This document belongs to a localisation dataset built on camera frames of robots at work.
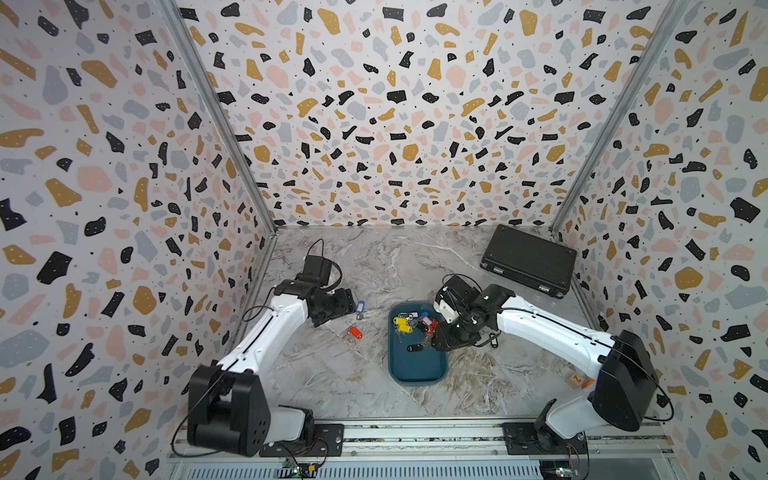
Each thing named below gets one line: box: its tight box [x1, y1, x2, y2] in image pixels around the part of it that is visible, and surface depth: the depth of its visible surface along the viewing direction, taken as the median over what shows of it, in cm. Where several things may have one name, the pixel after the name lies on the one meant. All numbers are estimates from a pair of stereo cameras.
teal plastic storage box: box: [388, 301, 448, 386], surface depth 90 cm
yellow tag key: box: [392, 317, 413, 334], surface depth 95 cm
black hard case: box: [480, 224, 578, 299], surface depth 106 cm
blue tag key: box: [356, 300, 366, 320], surface depth 101 cm
